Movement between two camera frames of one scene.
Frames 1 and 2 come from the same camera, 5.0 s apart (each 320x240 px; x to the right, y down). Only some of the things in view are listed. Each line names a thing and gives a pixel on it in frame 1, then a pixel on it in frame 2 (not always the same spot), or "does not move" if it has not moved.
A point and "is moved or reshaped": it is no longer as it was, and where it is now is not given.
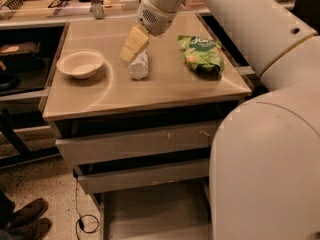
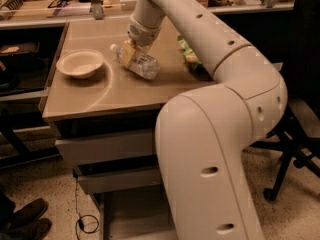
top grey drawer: x=177 y=140 does not move
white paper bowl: x=81 y=63 does not move
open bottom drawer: x=180 y=211 does not move
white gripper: x=156 y=18 → x=140 y=34
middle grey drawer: x=111 y=181 does not move
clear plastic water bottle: x=138 y=67 is moved or reshaped
